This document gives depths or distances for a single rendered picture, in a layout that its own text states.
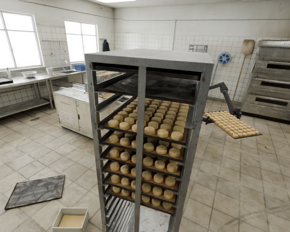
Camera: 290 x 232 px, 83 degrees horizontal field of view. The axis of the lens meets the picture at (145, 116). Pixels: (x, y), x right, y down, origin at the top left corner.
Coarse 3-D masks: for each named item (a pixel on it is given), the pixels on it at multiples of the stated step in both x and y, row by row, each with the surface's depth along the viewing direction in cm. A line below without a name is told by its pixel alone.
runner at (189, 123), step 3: (189, 108) 81; (192, 108) 82; (189, 111) 78; (192, 111) 78; (189, 114) 75; (192, 114) 75; (189, 117) 71; (192, 117) 72; (186, 120) 69; (189, 120) 69; (192, 120) 65; (186, 123) 66; (189, 123) 66; (192, 123) 62; (186, 126) 64; (189, 126) 64
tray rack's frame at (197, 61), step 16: (128, 64) 60; (144, 64) 59; (160, 64) 57; (176, 64) 55; (192, 64) 54; (208, 64) 52; (96, 80) 70; (144, 80) 62; (208, 80) 54; (96, 96) 72; (144, 96) 64; (96, 112) 74; (144, 112) 67; (96, 128) 77; (192, 128) 63; (96, 144) 81; (192, 144) 65; (96, 160) 86; (192, 160) 68; (144, 208) 186; (144, 224) 170; (160, 224) 171; (176, 224) 86
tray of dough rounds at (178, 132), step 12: (132, 108) 98; (156, 108) 100; (168, 108) 104; (180, 108) 101; (120, 120) 83; (132, 120) 82; (144, 120) 82; (156, 120) 83; (168, 120) 84; (180, 120) 85; (132, 132) 73; (144, 132) 76; (156, 132) 76; (168, 132) 77; (180, 132) 75; (180, 144) 68
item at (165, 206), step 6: (114, 186) 100; (114, 192) 98; (120, 192) 98; (126, 192) 96; (132, 192) 96; (132, 198) 95; (144, 198) 93; (150, 198) 96; (150, 204) 92; (156, 204) 91; (162, 204) 91; (168, 204) 90; (168, 210) 89
